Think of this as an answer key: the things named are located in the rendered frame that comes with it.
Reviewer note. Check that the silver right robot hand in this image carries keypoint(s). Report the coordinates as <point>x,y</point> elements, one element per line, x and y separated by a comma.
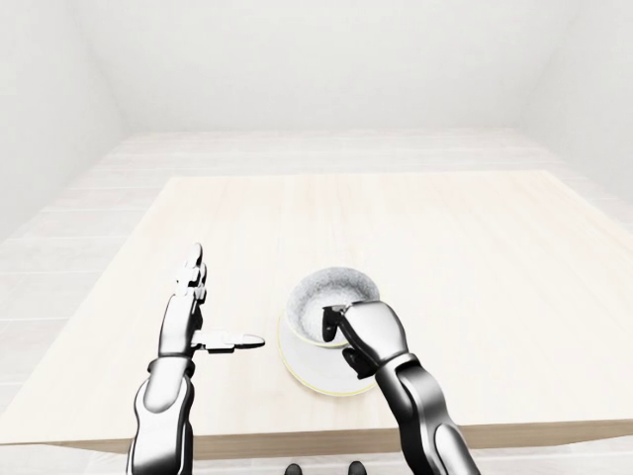
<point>375,331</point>

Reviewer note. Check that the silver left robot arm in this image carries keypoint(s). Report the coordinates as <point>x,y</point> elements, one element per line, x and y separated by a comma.
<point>160,420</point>

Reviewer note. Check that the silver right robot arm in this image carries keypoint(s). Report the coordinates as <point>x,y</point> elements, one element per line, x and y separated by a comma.
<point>427,415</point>

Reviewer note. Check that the speckled grey bowl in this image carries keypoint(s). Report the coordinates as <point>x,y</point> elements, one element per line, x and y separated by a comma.
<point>316,307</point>

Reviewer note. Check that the small dark rounded shape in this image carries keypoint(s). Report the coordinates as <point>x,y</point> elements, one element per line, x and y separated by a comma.
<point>356,468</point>
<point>294,469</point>

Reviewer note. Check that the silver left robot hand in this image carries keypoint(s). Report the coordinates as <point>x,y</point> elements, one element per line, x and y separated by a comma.
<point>177,324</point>

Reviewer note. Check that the white plate with yellow rim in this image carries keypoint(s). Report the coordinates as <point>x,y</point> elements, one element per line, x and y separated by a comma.
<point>321,368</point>

